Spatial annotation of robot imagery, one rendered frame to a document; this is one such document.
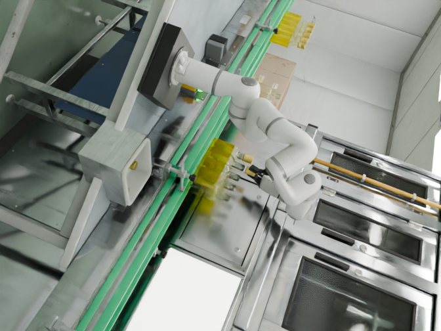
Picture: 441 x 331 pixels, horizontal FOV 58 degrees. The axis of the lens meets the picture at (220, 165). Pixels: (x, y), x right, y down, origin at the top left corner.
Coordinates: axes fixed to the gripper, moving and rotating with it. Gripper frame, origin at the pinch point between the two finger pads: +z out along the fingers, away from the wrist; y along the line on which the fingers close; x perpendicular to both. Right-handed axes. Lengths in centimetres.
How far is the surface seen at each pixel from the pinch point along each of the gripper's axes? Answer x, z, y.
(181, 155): 22.5, 22.5, 13.3
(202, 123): 3.6, 27.0, 13.5
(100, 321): 84, 3, 2
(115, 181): 53, 25, 25
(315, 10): -549, 184, -234
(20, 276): 89, 44, -17
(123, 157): 48, 26, 33
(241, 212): 12.3, -5.0, -12.9
